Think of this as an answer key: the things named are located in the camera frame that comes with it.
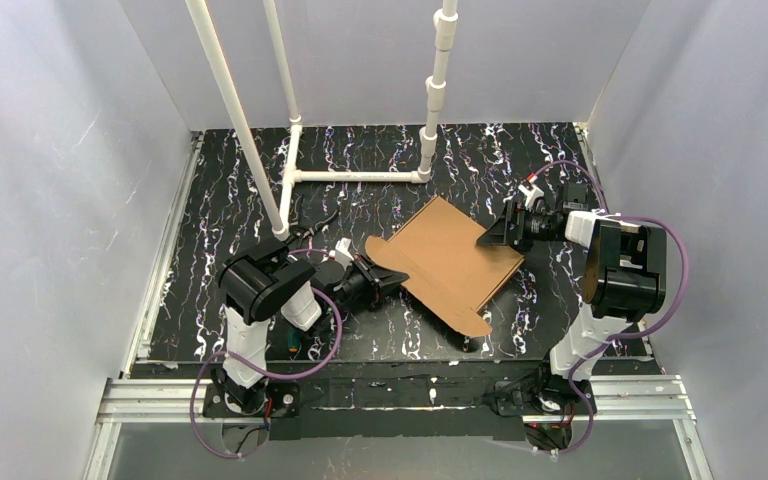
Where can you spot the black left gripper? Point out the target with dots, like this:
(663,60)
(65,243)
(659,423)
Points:
(369,281)

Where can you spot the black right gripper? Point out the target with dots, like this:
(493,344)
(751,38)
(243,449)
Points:
(513,225)

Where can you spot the brown cardboard box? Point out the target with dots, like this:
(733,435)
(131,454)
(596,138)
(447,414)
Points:
(449,273)

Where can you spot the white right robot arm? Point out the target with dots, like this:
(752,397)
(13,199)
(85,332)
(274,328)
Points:
(625,270)

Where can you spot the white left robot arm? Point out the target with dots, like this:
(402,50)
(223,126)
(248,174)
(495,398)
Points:
(268,279)

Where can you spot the black grey pliers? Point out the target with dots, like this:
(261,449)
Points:
(299,232)

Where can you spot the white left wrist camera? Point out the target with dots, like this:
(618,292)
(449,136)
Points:
(342,252)

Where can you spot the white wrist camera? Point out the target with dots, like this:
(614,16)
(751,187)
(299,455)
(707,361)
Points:
(342,252)
(533,195)

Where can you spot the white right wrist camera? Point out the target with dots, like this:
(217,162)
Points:
(533,195)

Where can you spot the green handled screwdriver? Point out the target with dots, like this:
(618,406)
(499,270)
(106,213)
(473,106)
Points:
(294,341)

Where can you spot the black front mounting rail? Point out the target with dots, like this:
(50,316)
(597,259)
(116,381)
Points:
(502,400)

